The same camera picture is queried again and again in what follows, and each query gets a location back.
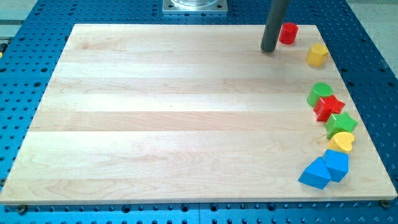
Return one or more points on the blue perforated metal plate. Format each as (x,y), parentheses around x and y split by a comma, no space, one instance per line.
(352,36)

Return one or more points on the blue triangle block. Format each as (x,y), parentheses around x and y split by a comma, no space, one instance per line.
(316,174)

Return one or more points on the green cylinder block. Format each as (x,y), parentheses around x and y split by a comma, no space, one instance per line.
(318,90)

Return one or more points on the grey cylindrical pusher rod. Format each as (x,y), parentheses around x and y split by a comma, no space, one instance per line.
(277,11)

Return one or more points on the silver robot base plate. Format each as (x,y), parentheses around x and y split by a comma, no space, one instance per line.
(191,6)

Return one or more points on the red cylinder block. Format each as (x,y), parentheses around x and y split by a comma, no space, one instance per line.
(288,33)

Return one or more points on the blue cube block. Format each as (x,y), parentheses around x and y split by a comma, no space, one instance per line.
(337,164)

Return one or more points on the yellow hexagon block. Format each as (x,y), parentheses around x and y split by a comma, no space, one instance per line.
(317,55)

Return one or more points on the red star block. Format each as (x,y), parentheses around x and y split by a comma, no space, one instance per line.
(326,106)

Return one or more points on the green star block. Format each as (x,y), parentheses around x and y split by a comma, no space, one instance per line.
(337,123)

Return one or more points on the light wooden board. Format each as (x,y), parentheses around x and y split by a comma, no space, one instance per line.
(184,113)

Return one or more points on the yellow heart block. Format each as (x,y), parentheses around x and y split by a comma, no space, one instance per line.
(342,142)

